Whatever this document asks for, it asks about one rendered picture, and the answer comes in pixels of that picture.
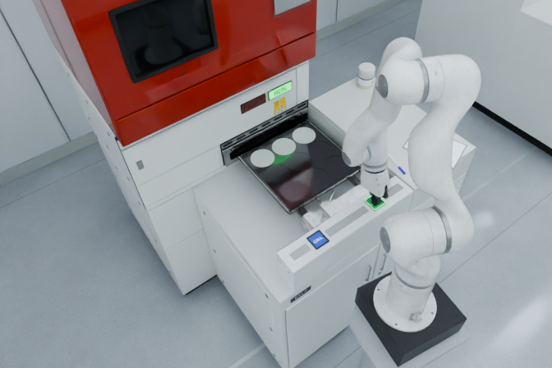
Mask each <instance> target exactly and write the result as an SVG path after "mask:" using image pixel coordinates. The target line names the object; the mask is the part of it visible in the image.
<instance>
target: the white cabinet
mask: <svg viewBox="0 0 552 368"><path fill-rule="evenodd" d="M466 174H467V173H466V172H465V173H464V174H463V175H462V176H460V177H458V178H457V179H455V180H454V181H453V182H454V185H455V187H456V189H457V192H459V191H460V188H461V186H462V183H463V180H464V178H465V176H466ZM193 193H194V196H195V201H196V204H197V207H198V210H199V213H200V218H201V222H202V224H203V228H204V230H205V235H206V239H207V242H208V245H209V250H210V253H211V256H212V259H213V262H214V267H215V270H216V274H217V275H218V277H219V279H220V280H221V282H222V283H223V285H224V286H225V288H226V289H227V290H228V291H229V293H230V294H231V296H232V298H233V299H234V301H235V302H236V303H237V304H238V306H239V307H240V309H241V311H242V312H243V313H244V315H245V316H246V318H247V319H248V320H249V321H250V323H251V325H252V326H253V328H254V329H255V331H256V332H257V333H258V334H259V336H260V338H261V339H262V340H263V342H264V344H265V345H266V347H267V348H268V349H269V350H270V352H271V353H272V355H273V356H274V358H275V360H276V361H277V362H278V364H279V365H280V366H281V368H294V367H295V366H297V365H298V364H299V363H300V362H302V361H303V360H305V359H306V358H307V357H308V356H309V355H310V354H312V353H313V352H315V351H316V350H317V349H318V348H320V347H321V346H323V345H324V344H325V343H327V342H328V341H329V340H330V339H331V338H333V337H334V336H335V335H336V334H338V333H339V332H341V331H342V330H343V329H345V328H346V327H347V326H348V325H349V324H350V323H351V319H352V314H353V311H354V308H355V305H356V303H355V299H356V294H357V289H358V288H359V287H360V286H361V285H362V284H364V283H367V282H369V281H370V280H372V279H374V278H377V277H379V276H380V275H382V274H387V273H389V272H391V271H393V266H394V262H393V261H392V260H391V259H390V258H389V256H388V255H387V253H386V251H385V250H384V248H383V245H382V243H381V240H380V235H377V236H376V237H374V238H372V239H371V240H370V241H368V242H367V243H366V244H364V245H363V246H361V247H360V248H358V249H357V250H355V251H353V253H351V254H350V255H348V256H347V257H345V258H344V259H343V260H341V261H339V262H338V263H337V264H336V265H334V266H333V267H331V268H330V269H328V270H327V271H325V272H324V273H322V274H321V275H320V276H319V277H317V278H315V279H314V280H312V281H311V282H310V283H308V284H307V285H306V286H304V287H303V288H301V289H300V290H298V291H297V292H295V293H293V294H292V295H291V296H290V297H288V298H287V299H285V300H284V301H282V302H281V303H279V302H278V301H277V300H276V298H275V297H274V295H273V294H272V293H271V291H270V290H269V289H268V288H267V287H266V286H265V284H264V283H263V281H262V280H261V279H260V277H259V276H258V274H257V273H256V272H255V271H254V270H253V268H252V267H251V266H250V264H249V263H248V262H247V260H246V259H245V258H244V256H243V255H242V253H241V252H240V251H239V250H238V249H237V247H236V246H235V245H234V244H233V242H232V241H231V239H230V238H229V237H228V235H227V234H226V232H225V231H224V230H223V229H222V228H221V227H220V225H219V224H218V222H217V221H216V220H215V218H214V217H213V215H212V214H211V213H210V212H209V211H208V210H207V208H206V207H205V205H204V204H203V203H202V201H201V200H200V199H199V197H198V196H197V195H196V193H195V192H194V191H193ZM434 204H435V199H434V197H432V196H431V197H430V198H429V199H427V200H425V201H424V202H422V203H421V204H419V205H418V206H417V207H416V208H414V209H412V210H417V209H425V208H430V207H432V206H434ZM412 210H411V211H412Z"/></svg>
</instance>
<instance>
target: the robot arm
mask: <svg viewBox="0 0 552 368"><path fill-rule="evenodd" d="M480 87H481V72H480V69H479V67H478V66H477V65H476V63H475V62H474V61H473V60H472V59H471V58H469V57H467V56H465V55H462V54H447V55H439V56H433V57H422V51H421V48H420V46H419V45H418V43H416V42H415V41H414V40H412V39H409V38H405V37H402V38H397V39H395V40H393V41H392V42H391V43H389V45H388V46H387V47H386V49H385V50H384V53H383V56H382V58H381V62H380V65H379V70H378V74H377V77H376V81H375V87H374V90H373V94H372V97H371V101H370V106H369V107H368V108H367V109H366V110H365V111H364V112H363V113H362V114H361V115H360V116H359V117H358V118H357V119H356V120H355V121H354V123H353V124H352V125H351V126H350V127H349V129H348V131H347V134H346V135H345V138H344V142H343V148H342V157H343V161H344V162H345V164H346V165H348V166H350V167H356V166H358V165H360V164H362V165H361V185H362V186H363V187H364V188H366V189H367V190H368V191H369V192H370V195H371V204H373V205H374V206H376V205H378V204H380V203H381V197H383V198H385V199H386V198H388V197H389V196H388V192H389V188H390V185H389V173H388V169H387V166H388V133H387V127H389V126H390V125H391V124H392V123H394V121H395V120H396V119H397V117H398V115H399V113H400V110H401V108H402V106H403V105H411V104H422V103H427V102H433V101H434V102H433V105H432V107H431V109H430V111H429V112H428V113H427V114H426V115H425V116H424V117H423V118H422V119H421V120H420V121H419V122H418V124H417V125H416V126H415V127H414V128H413V129H412V132H411V134H410V136H409V139H408V167H409V172H410V175H411V178H412V180H413V182H414V183H415V185H416V186H417V187H418V188H419V189H420V190H422V191H423V192H425V193H426V194H428V195H430V196H432V197H434V199H435V204H434V206H432V207H430V208H425V209H417V210H412V211H407V212H403V213H399V214H395V215H393V216H391V217H389V218H387V219H386V220H385V221H384V223H383V224H382V226H381V228H380V231H379V239H380V240H381V243H382V245H383V248H384V250H385V251H386V253H387V255H388V256H389V258H390V259H391V260H392V261H393V262H394V266H393V271H392V274H391V275H390V276H388V277H386V278H384V279H382V280H381V281H380V282H379V283H378V285H377V286H376V288H375V292H374V306H375V309H376V312H377V313H378V315H379V317H380V318H381V319H382V320H383V321H384V322H385V323H386V324H388V325H389V326H391V327H392V328H394V329H397V330H400V331H403V332H417V331H421V330H423V329H425V328H426V327H428V326H429V325H430V324H431V323H432V321H433V319H434V318H435V314H436V308H437V307H436V301H435V297H434V295H433V293H432V290H433V287H434V285H435V282H436V280H437V278H438V276H439V272H440V266H441V262H440V257H439V255H442V254H446V253H450V252H455V251H460V250H461V249H463V248H465V247H467V246H468V245H469V244H470V243H471V242H472V239H473V237H474V234H475V227H474V223H473V220H472V217H471V215H470V214H469V212H468V210H467V207H466V206H465V205H464V204H463V202H462V199H461V198H460V196H459V194H458V192H457V189H456V187H455V185H454V182H453V174H452V152H453V135H454V132H455V130H456V128H457V126H458V123H460V121H461V119H462V118H463V116H464V115H465V114H466V112H467V111H468V109H469V108H470V107H471V106H472V105H473V103H474V102H475V100H476V97H477V95H478V94H479V91H480Z"/></svg>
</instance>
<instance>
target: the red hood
mask: <svg viewBox="0 0 552 368"><path fill-rule="evenodd" d="M32 1H33V3H34V5H35V7H36V10H37V12H38V13H39V16H40V18H41V20H42V22H43V24H44V27H45V29H46V31H47V32H48V35H49V37H50V39H51V41H52V43H53V46H54V48H55V49H56V50H57V52H58V53H59V55H60V56H61V58H62V59H63V61H64V62H65V63H66V65H67V66H68V68H69V69H70V71H71V73H72V74H73V75H74V77H75V78H76V79H77V81H78V82H79V84H80V86H81V87H82V89H83V90H84V91H85V92H86V94H87V95H88V97H89V98H90V100H91V102H92V103H93V105H94V106H95V107H96V108H97V110H98V111H99V113H100V115H101V116H102V118H103V119H104V121H105V122H106V123H107V124H108V126H109V128H110V129H111V131H112V132H113V134H114V135H115V136H116V138H117V139H118V141H119V142H120V144H121V145H122V147H125V146H127V145H129V144H131V143H133V142H136V141H138V140H140V139H142V138H144V137H146V136H149V135H151V134H153V133H155V132H156V131H159V130H161V129H163V128H165V127H168V126H170V125H172V124H173V123H175V122H179V121H181V120H182V119H184V118H186V117H189V116H190V115H192V114H195V113H198V112H199V111H201V110H203V109H205V108H207V107H210V106H212V105H214V104H216V103H218V102H220V101H222V100H225V99H227V98H229V97H231V96H233V95H235V94H237V93H240V92H242V91H243V90H246V89H248V88H250V87H252V86H253V85H257V84H259V83H260V82H262V81H265V80H267V79H269V78H271V77H273V76H276V75H277V74H279V73H281V72H283V71H286V70H288V69H290V68H292V67H294V66H296V65H299V64H301V63H303V62H305V61H307V60H309V59H311V58H314V57H315V49H316V15H317V0H32Z"/></svg>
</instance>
